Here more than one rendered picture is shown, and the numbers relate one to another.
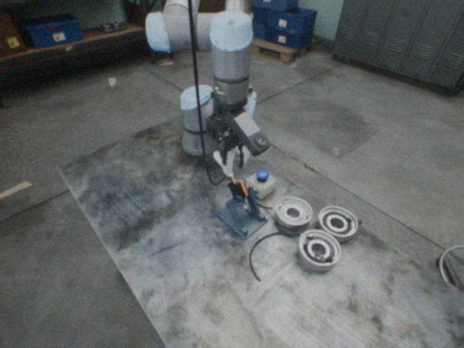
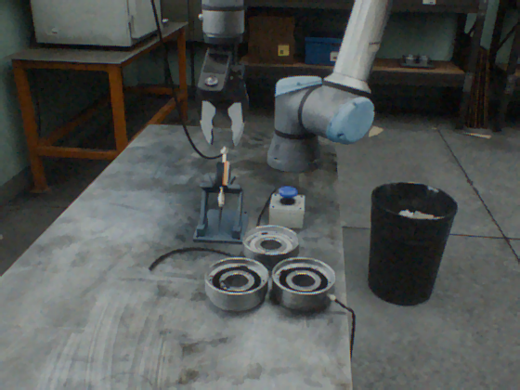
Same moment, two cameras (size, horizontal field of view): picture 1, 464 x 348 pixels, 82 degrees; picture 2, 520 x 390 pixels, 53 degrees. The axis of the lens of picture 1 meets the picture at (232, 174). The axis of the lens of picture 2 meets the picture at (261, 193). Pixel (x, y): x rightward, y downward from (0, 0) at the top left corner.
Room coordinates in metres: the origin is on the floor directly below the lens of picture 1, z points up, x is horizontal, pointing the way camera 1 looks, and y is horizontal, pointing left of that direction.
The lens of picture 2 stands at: (-0.08, -0.77, 1.33)
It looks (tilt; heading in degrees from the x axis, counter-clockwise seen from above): 26 degrees down; 47
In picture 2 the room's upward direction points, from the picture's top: 1 degrees clockwise
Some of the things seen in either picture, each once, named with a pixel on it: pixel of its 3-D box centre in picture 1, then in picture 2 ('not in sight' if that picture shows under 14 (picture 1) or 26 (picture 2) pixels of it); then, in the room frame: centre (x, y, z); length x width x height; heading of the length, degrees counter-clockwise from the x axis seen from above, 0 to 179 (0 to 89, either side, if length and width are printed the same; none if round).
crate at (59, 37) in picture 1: (53, 30); (337, 48); (3.36, 2.03, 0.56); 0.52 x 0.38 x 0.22; 129
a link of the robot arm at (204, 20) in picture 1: (224, 33); not in sight; (0.64, 0.02, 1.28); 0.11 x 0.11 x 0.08; 88
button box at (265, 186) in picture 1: (260, 182); (287, 209); (0.63, -0.09, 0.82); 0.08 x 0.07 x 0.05; 42
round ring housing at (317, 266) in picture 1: (317, 250); (237, 284); (0.38, -0.23, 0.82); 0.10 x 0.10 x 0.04
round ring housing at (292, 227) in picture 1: (293, 214); (270, 248); (0.50, -0.18, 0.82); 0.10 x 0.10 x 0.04
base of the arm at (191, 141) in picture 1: (200, 133); (295, 144); (0.88, 0.12, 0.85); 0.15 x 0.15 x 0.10
